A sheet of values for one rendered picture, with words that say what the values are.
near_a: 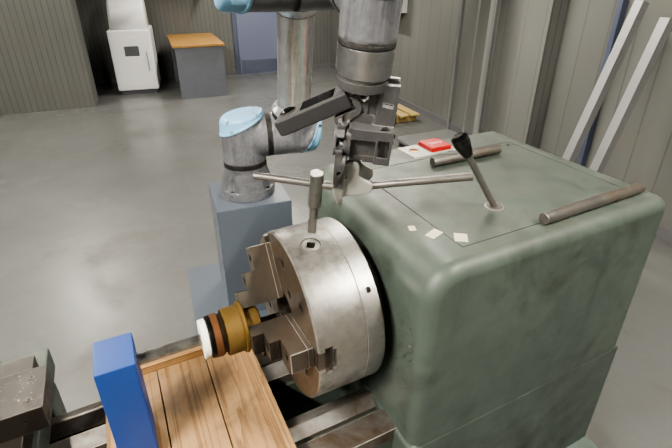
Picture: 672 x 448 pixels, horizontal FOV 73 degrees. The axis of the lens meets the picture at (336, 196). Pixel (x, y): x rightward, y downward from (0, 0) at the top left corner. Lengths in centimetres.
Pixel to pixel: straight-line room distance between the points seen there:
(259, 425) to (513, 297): 53
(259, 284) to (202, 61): 622
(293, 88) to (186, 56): 583
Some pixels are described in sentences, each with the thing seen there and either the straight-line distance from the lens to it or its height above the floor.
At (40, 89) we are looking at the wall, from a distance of 714.
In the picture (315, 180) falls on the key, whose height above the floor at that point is 137.
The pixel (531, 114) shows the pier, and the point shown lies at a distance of 426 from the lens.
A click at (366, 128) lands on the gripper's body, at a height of 147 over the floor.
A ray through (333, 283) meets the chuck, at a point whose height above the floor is 120.
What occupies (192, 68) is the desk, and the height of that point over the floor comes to 42.
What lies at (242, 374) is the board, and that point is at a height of 89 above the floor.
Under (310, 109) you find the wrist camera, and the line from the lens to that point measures 63.
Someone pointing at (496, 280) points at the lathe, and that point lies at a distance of 79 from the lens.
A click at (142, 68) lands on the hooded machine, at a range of 750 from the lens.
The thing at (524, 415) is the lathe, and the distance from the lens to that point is 118.
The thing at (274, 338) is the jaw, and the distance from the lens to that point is 80.
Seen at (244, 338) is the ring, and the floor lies 109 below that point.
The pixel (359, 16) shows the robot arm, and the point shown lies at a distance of 57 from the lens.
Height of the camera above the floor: 166
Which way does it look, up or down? 26 degrees down
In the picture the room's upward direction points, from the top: straight up
